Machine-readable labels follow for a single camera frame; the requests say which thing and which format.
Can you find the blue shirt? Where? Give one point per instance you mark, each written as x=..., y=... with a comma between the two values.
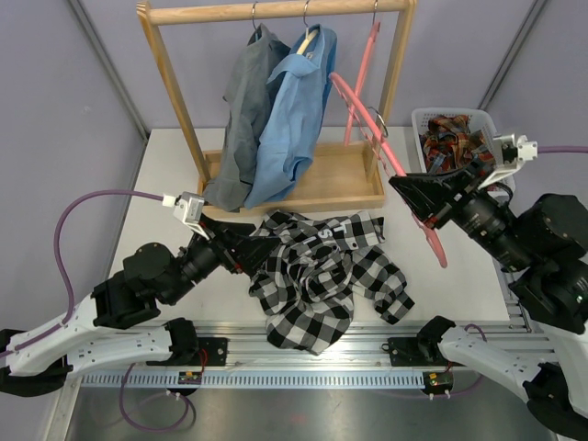
x=287, y=143

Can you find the black white checkered shirt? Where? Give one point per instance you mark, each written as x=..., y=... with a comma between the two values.
x=306, y=288

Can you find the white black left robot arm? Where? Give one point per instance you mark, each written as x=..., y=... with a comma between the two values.
x=102, y=331

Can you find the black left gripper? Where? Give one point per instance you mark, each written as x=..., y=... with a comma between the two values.
x=251, y=252

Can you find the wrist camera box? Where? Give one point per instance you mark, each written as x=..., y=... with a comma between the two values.
x=188, y=209
x=511, y=152

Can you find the wooden clothes rack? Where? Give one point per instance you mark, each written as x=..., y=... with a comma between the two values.
x=343, y=176

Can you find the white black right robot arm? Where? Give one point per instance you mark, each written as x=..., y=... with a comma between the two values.
x=545, y=246

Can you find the wooden hanger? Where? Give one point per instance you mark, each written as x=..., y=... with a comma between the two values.
x=310, y=33

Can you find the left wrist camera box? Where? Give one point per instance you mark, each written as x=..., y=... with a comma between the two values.
x=188, y=209

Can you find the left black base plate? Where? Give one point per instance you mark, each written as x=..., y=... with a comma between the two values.
x=213, y=349

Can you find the grey shirt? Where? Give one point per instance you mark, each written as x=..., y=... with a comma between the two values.
x=250, y=101

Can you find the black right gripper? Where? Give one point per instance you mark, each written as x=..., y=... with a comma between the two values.
x=435, y=191

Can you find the red plaid shirt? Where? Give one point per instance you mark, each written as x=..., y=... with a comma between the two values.
x=449, y=145

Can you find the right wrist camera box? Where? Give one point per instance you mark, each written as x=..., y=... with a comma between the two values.
x=511, y=152

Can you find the white plastic basket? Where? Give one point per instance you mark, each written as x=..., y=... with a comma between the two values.
x=479, y=120

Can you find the slotted grey cable duct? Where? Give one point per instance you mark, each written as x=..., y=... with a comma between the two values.
x=258, y=379

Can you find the pink hanger with chrome hook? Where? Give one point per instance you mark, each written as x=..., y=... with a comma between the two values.
x=392, y=165

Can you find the empty pink hanger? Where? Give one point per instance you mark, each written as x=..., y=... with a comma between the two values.
x=363, y=69

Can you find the aluminium mounting rail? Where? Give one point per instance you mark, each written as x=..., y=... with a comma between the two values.
x=361, y=347

